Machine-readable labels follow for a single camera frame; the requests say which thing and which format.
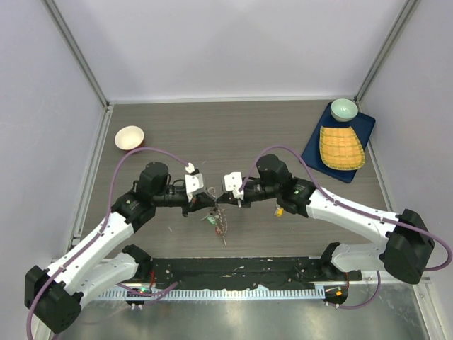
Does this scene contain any large silver keyring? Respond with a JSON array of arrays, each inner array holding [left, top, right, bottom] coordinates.
[[201, 187, 228, 247]]

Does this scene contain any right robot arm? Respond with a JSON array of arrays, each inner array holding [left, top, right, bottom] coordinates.
[[218, 154, 435, 285]]

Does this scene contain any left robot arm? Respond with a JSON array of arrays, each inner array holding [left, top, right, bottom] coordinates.
[[24, 162, 214, 334]]

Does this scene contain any yellow key tag with key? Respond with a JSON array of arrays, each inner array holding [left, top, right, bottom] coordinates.
[[274, 208, 284, 217]]

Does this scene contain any yellow woven bamboo plate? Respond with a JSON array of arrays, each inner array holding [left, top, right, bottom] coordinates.
[[319, 126, 365, 171]]

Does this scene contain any red bowl white inside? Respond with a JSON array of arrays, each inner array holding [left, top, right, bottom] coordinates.
[[114, 125, 145, 152]]

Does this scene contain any light green bowl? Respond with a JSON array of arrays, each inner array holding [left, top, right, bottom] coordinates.
[[331, 98, 359, 122]]

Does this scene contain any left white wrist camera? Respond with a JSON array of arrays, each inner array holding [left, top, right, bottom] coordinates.
[[185, 163, 205, 201]]

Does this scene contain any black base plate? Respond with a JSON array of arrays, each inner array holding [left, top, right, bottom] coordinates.
[[150, 256, 362, 290]]

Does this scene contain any white slotted cable duct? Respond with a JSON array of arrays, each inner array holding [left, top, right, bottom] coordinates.
[[98, 286, 325, 302]]

